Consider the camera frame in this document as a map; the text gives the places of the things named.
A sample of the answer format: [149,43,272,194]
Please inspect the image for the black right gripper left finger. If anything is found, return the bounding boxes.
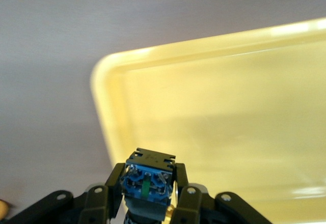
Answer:
[7,162,128,224]

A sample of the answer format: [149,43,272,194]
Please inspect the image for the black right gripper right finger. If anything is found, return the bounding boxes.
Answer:
[170,162,274,224]

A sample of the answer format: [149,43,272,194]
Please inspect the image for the yellow plastic tray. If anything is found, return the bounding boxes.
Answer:
[90,17,326,224]

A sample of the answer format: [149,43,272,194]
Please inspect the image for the yellow push button switch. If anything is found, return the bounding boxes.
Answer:
[121,147,179,224]

